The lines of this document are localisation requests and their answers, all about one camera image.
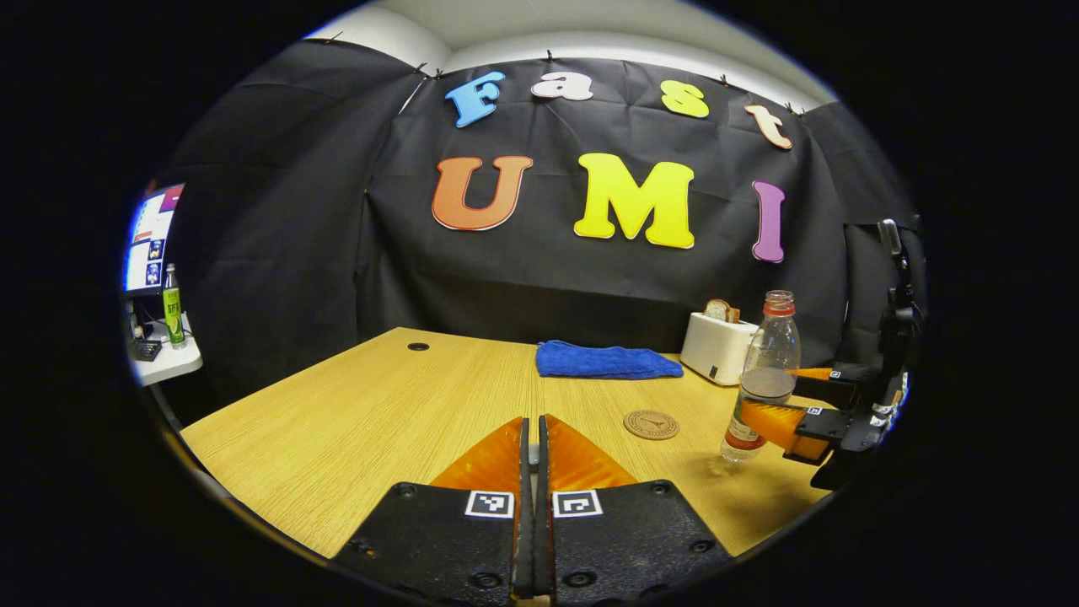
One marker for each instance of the black backdrop cloth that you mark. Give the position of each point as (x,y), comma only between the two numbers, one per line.
(337,253)

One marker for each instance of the clear plastic water bottle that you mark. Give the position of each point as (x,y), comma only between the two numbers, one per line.
(769,354)

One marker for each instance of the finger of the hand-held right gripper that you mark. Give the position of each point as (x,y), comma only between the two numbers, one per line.
(843,388)
(784,426)

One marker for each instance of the round brown coaster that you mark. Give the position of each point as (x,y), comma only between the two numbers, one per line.
(651,424)

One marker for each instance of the computer monitor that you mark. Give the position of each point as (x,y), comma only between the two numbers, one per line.
(152,240)

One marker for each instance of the green drink bottle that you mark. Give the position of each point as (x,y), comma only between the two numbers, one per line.
(174,312)

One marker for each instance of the toasted bread slice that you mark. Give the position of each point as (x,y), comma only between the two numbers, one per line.
(721,310)

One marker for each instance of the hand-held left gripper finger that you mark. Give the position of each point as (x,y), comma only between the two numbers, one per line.
(544,539)
(523,539)

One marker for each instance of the white toaster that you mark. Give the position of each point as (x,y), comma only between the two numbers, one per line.
(716,346)

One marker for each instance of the blue towel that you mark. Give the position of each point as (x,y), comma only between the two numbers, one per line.
(603,361)

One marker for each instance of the white side table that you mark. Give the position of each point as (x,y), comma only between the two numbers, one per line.
(173,364)

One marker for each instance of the black keyboard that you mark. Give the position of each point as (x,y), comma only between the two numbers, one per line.
(146,349)

